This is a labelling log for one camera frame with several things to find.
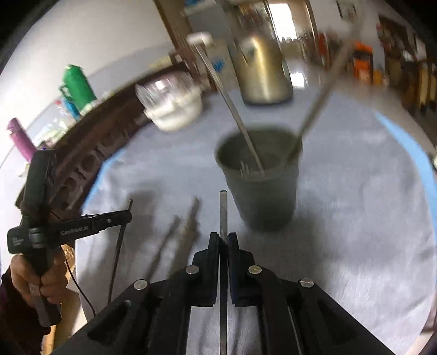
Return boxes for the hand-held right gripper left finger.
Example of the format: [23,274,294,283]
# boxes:
[51,232,221,355]

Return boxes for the grey tablecloth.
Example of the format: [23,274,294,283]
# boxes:
[73,87,434,355]

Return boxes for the black cable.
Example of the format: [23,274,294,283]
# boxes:
[63,253,97,316]

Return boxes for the purple bottle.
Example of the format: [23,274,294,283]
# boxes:
[7,118,38,162]

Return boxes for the thin dark metal chopstick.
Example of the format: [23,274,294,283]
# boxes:
[107,199,134,303]

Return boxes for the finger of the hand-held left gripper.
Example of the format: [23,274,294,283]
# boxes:
[90,209,133,230]

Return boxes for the grey metal cup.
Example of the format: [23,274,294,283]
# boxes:
[214,127,304,233]

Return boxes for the white cabinet with blue print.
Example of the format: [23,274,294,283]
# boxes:
[205,41,233,89]

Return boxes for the white bowl with plastic wrap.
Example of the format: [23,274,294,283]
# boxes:
[135,73,203,132]

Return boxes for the green thermos flask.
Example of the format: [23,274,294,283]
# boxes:
[60,64,98,120]

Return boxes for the steel electric kettle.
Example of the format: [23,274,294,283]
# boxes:
[232,32,294,105]

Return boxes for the orange boxes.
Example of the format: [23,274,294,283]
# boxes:
[352,41,374,84]

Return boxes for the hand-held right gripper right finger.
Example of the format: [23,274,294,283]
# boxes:
[227,232,393,355]

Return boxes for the dark carved wooden bench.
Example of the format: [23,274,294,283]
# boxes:
[48,65,195,222]

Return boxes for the light blue cloth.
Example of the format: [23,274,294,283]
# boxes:
[82,109,437,219]

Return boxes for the person's left hand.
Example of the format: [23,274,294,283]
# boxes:
[10,251,69,304]

